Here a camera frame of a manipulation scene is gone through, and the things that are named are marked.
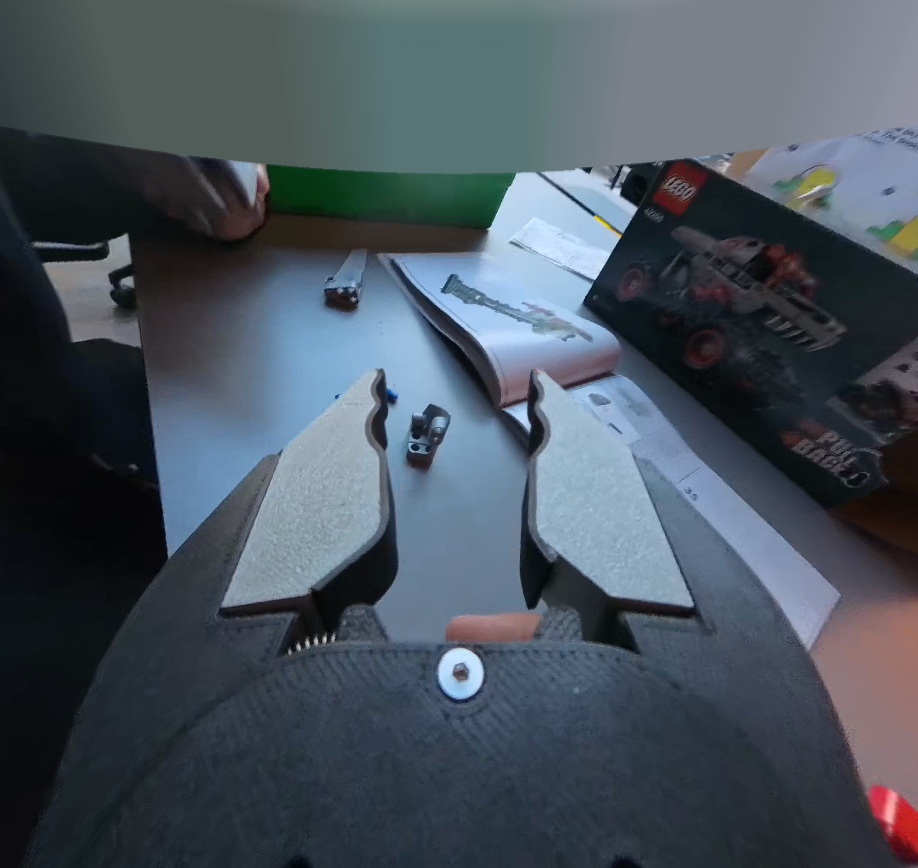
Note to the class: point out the lego instruction booklet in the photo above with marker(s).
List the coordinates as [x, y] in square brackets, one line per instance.
[516, 323]

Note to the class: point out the black office chair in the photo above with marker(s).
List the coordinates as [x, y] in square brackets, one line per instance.
[122, 287]

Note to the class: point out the printed instruction sheet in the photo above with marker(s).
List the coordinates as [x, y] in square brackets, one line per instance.
[846, 187]

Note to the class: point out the long grey lego beam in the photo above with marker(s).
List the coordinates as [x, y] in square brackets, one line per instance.
[348, 280]

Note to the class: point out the green plastic bin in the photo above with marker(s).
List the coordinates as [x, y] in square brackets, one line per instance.
[394, 198]

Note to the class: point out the person's dark clothing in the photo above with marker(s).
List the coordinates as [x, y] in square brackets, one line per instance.
[64, 452]

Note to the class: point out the person's left forearm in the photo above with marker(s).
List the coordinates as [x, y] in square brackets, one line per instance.
[86, 180]

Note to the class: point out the black lego box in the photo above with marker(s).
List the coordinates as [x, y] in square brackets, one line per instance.
[753, 309]

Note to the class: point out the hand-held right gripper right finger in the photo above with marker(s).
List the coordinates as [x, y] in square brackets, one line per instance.
[602, 509]

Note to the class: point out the person's right hand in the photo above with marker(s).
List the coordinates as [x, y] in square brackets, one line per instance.
[495, 626]

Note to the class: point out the red plastic object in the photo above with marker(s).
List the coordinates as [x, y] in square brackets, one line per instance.
[896, 825]

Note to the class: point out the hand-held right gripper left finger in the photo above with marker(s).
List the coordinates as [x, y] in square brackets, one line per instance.
[315, 509]

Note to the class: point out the white sticker sheet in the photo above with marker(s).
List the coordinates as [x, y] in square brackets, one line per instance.
[559, 246]

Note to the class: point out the person's left hand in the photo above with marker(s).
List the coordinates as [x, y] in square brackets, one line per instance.
[226, 219]

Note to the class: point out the small grey lego assembly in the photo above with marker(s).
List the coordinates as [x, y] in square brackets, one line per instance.
[427, 438]

